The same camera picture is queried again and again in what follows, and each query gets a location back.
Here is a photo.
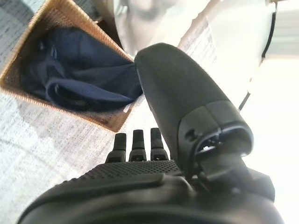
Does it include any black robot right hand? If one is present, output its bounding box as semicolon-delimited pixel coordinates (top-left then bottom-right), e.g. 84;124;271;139
16;42;288;224

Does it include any beige bed cover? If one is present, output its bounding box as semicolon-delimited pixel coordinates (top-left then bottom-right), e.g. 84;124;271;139
109;0;225;62

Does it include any navy blue garment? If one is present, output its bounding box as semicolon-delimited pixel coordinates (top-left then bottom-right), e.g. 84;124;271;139
20;27;144;113

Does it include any thin black floor cable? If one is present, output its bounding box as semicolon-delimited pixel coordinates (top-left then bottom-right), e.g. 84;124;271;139
238;1;279;111

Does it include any grey striped rug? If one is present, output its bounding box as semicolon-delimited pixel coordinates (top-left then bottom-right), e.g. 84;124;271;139
0;0;218;210

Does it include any wicker basket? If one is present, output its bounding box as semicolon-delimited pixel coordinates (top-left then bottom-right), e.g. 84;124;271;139
0;0;144;133

